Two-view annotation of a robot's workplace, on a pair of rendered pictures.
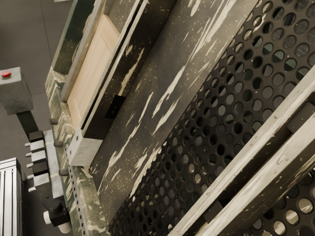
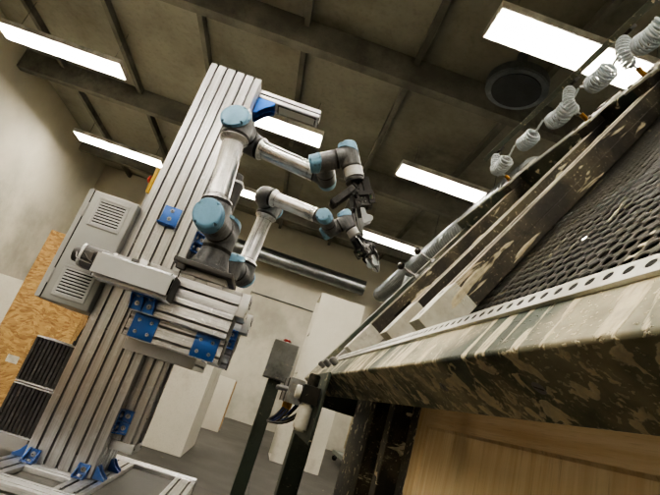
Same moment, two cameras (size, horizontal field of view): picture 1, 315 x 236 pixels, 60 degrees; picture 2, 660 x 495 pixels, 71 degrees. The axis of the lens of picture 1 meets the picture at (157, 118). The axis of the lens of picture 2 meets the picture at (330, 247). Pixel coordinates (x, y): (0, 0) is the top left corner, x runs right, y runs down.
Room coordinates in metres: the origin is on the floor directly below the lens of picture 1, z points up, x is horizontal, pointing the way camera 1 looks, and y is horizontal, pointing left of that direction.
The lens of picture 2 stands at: (-1.12, -0.07, 0.68)
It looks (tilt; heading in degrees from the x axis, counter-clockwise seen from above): 19 degrees up; 18
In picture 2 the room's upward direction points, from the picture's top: 18 degrees clockwise
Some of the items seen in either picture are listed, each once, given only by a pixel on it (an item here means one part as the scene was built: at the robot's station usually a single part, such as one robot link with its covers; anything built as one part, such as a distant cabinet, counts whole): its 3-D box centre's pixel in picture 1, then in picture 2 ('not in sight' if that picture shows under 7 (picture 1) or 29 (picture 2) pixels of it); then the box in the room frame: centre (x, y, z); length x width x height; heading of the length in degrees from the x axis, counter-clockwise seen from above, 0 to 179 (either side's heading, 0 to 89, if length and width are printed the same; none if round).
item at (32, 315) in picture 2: not in sight; (51, 333); (1.55, 2.50, 0.63); 0.50 x 0.42 x 1.25; 24
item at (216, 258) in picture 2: not in sight; (212, 259); (0.42, 0.87, 1.09); 0.15 x 0.15 x 0.10
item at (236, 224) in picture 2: not in sight; (222, 232); (0.42, 0.87, 1.20); 0.13 x 0.12 x 0.14; 8
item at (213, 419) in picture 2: not in sight; (208, 399); (5.36, 3.08, 0.36); 0.58 x 0.45 x 0.72; 111
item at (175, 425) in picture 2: not in sight; (192, 347); (3.04, 2.30, 0.88); 0.90 x 0.60 x 1.75; 21
